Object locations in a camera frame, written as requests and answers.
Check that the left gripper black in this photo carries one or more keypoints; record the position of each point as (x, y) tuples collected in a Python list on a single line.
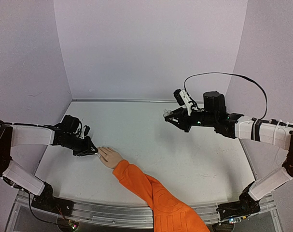
[(87, 151)]

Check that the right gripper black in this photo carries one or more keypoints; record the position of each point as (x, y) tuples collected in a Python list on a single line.
[(186, 118)]

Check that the clear nail polish bottle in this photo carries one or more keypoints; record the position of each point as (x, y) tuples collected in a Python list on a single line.
[(167, 113)]

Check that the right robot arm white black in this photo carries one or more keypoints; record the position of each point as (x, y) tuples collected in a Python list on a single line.
[(214, 114)]

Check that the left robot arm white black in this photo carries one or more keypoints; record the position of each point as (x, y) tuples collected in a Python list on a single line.
[(69, 133)]

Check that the orange sleeve forearm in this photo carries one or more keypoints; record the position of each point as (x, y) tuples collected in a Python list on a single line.
[(169, 213)]

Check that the mannequin hand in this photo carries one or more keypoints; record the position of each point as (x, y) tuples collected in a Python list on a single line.
[(109, 157)]

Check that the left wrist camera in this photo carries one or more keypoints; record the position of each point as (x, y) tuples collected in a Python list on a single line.
[(84, 131)]

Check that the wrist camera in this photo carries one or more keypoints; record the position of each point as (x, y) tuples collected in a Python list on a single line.
[(84, 131), (185, 101)]

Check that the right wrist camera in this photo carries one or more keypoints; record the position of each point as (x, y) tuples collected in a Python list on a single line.
[(185, 101)]

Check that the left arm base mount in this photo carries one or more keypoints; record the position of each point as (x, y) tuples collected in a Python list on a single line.
[(47, 202)]

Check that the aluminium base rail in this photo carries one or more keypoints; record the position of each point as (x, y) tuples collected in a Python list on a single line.
[(81, 216)]

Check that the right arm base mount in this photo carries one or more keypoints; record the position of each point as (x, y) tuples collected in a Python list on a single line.
[(245, 206)]

